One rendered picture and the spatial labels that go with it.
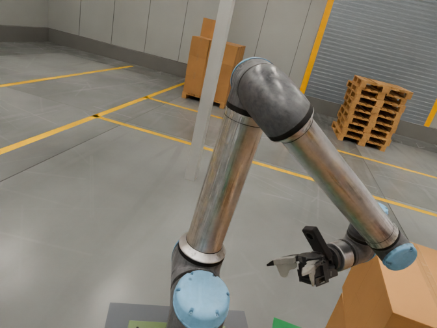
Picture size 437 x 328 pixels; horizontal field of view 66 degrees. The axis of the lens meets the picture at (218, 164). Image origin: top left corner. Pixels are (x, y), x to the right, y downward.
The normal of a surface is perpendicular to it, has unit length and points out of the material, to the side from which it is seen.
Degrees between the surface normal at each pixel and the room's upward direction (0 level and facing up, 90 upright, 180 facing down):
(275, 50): 90
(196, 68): 90
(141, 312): 0
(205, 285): 7
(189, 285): 6
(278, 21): 90
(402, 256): 94
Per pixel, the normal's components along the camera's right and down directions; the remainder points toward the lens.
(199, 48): -0.23, 0.33
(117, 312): 0.22, -0.90
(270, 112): -0.46, 0.19
